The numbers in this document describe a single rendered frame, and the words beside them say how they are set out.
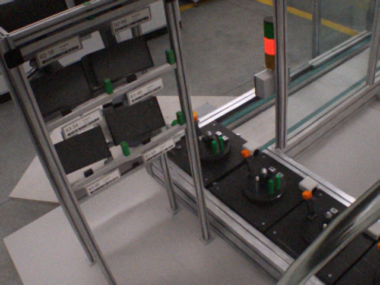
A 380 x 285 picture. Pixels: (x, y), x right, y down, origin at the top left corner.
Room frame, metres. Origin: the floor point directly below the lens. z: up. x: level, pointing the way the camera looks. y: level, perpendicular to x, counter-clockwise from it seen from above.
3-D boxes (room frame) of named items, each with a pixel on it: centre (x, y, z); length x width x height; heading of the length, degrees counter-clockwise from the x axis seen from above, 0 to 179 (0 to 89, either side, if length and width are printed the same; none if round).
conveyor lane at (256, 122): (1.21, -0.33, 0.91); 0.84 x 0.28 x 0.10; 122
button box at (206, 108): (1.30, -0.02, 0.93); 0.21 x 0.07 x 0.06; 122
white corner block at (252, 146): (1.04, -0.20, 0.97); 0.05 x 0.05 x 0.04; 32
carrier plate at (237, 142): (1.07, -0.06, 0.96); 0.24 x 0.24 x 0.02; 32
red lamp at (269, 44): (1.07, -0.29, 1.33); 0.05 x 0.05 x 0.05
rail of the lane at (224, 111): (1.34, -0.22, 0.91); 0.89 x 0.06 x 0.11; 122
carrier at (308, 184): (0.85, -0.20, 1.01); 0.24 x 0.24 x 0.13; 32
